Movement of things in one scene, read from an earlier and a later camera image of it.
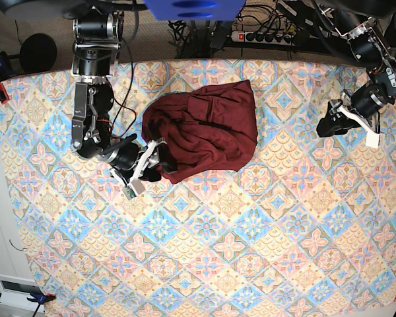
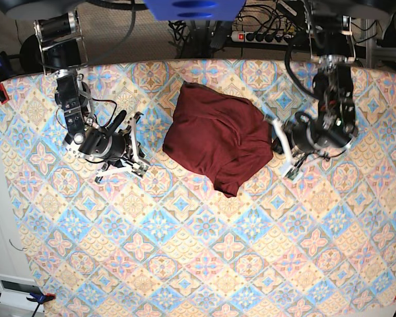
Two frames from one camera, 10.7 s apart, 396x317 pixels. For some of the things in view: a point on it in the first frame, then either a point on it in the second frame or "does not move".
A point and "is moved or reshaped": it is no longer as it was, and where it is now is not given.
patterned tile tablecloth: x=316 y=226 does not move
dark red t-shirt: x=212 y=130 is moved or reshaped
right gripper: x=365 y=100 -> x=303 y=136
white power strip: x=278 y=39 does not move
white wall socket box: x=14 y=292 does not move
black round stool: x=37 y=53 does not move
